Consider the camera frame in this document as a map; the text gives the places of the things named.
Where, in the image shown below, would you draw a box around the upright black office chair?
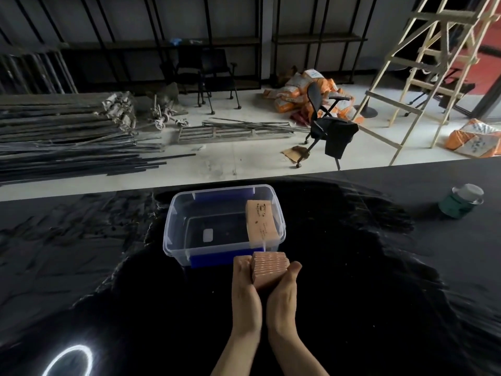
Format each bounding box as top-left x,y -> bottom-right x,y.
171,47 -> 242,115

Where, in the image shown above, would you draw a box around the person's right forearm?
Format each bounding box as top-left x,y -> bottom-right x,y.
269,333 -> 330,376

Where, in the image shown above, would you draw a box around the pile of orange bags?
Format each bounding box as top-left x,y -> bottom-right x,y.
263,69 -> 365,125

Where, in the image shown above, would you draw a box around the black chair with thin legs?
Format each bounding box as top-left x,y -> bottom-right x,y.
404,69 -> 476,119

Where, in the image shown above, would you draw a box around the person's left hand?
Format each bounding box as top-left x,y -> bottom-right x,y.
231,256 -> 263,339

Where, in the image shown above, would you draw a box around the person's right hand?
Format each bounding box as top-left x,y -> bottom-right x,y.
266,261 -> 303,342

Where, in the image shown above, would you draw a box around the wooden ladder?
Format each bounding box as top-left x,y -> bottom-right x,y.
351,0 -> 501,166

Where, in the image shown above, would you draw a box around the single orange bag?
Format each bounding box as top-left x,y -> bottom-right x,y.
446,118 -> 501,158

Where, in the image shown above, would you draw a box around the narrow black shelf rack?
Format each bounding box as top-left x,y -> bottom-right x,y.
270,0 -> 377,86

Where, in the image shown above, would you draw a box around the person's left forearm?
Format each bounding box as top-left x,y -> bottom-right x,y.
211,333 -> 262,376

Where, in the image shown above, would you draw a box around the flat cardboard piece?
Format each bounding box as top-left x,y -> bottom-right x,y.
281,145 -> 311,165

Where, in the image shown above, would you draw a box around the pile of metal clamps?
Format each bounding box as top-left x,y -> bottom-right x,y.
101,91 -> 138,132

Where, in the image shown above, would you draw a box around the clear plastic storage bin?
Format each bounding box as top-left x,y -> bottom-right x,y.
163,184 -> 287,269

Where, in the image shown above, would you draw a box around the leaning metal bars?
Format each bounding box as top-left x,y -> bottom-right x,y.
0,50 -> 78,95

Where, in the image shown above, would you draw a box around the metal frame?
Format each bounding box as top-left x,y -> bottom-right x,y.
178,117 -> 311,145

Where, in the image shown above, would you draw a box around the plain brown cardboard box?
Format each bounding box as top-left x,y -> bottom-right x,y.
245,199 -> 283,249

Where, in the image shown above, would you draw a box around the pile of metal rods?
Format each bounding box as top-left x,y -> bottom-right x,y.
0,93 -> 196,185

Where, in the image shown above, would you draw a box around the metal caster wheels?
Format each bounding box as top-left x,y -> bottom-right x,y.
150,94 -> 189,130

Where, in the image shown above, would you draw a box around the wide black shelf rack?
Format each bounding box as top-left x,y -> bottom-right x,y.
59,0 -> 264,95

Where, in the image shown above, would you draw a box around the green and white container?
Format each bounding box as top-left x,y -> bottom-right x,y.
438,184 -> 485,220

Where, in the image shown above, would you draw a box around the striped brown cardboard box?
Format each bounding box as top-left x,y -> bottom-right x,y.
250,251 -> 290,292

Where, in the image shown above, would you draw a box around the black table cloth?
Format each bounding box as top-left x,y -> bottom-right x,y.
0,157 -> 501,376

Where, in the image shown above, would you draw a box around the tipped black office chair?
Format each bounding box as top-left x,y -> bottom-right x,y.
296,81 -> 359,171

